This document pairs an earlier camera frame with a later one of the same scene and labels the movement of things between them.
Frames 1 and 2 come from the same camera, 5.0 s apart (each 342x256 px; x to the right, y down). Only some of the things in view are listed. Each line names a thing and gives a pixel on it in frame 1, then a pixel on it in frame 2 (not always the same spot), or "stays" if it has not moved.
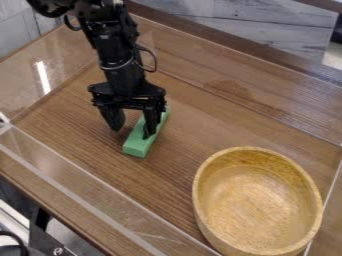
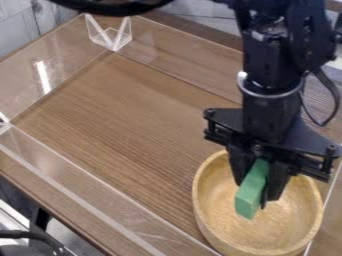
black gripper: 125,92 to 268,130
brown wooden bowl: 257,202 stays
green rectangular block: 138,145 to 249,198
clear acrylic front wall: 62,211 stays
